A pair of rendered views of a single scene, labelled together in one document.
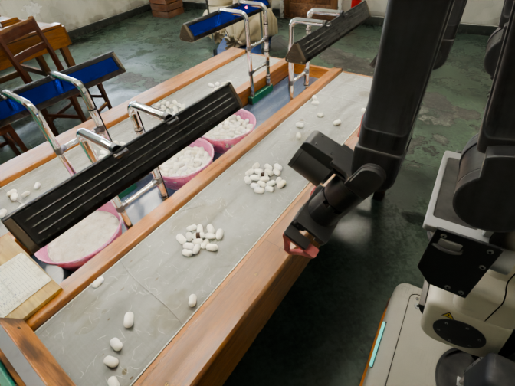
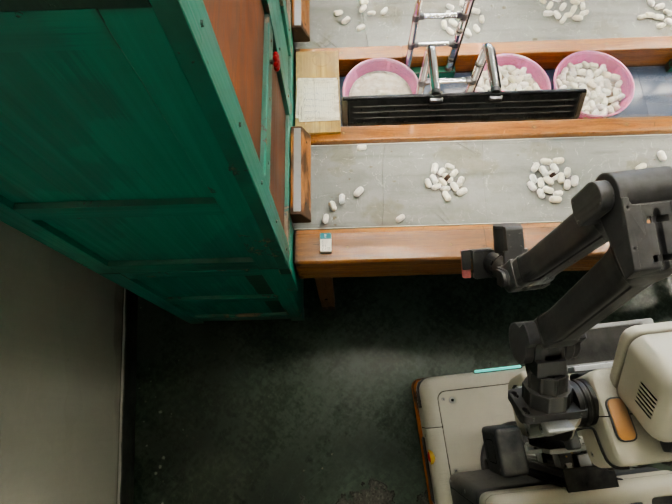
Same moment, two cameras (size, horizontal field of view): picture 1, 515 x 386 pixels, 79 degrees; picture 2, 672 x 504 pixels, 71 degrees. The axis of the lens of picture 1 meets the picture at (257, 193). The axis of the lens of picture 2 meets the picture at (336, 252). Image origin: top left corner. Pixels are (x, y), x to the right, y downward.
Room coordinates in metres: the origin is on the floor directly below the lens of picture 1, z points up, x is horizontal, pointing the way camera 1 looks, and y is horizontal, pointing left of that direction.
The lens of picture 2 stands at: (-0.10, -0.12, 2.13)
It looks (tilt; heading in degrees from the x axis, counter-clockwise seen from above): 72 degrees down; 53
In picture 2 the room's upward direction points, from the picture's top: 4 degrees counter-clockwise
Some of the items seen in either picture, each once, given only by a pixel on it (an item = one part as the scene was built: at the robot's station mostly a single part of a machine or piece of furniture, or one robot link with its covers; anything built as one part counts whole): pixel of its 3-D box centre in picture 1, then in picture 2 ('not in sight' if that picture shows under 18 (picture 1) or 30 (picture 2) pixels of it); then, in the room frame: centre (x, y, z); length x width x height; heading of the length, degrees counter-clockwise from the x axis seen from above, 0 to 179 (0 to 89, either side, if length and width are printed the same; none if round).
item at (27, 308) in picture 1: (5, 278); (317, 91); (0.50, 0.71, 0.77); 0.33 x 0.15 x 0.01; 50
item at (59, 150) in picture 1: (76, 146); (434, 11); (0.93, 0.61, 0.90); 0.20 x 0.19 x 0.45; 140
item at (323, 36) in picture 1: (333, 27); not in sight; (1.37, -0.37, 1.08); 0.62 x 0.08 x 0.07; 140
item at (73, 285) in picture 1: (240, 158); (560, 135); (1.03, 0.06, 0.71); 1.81 x 0.05 x 0.11; 140
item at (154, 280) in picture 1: (275, 168); (573, 179); (0.92, -0.08, 0.73); 1.81 x 0.30 x 0.02; 140
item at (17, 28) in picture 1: (63, 80); not in sight; (2.70, 1.57, 0.45); 0.44 x 0.43 x 0.91; 165
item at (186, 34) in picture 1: (229, 14); not in sight; (1.72, 0.06, 1.08); 0.62 x 0.08 x 0.07; 140
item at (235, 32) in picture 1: (246, 24); not in sight; (4.06, -0.05, 0.40); 0.74 x 0.56 x 0.38; 146
